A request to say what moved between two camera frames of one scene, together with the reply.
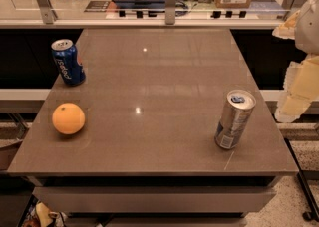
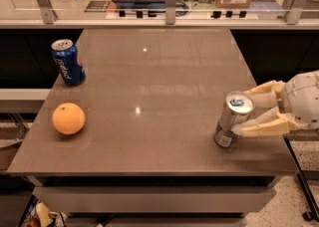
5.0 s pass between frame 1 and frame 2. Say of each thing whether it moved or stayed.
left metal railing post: stayed
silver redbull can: stayed
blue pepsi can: stayed
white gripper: moved
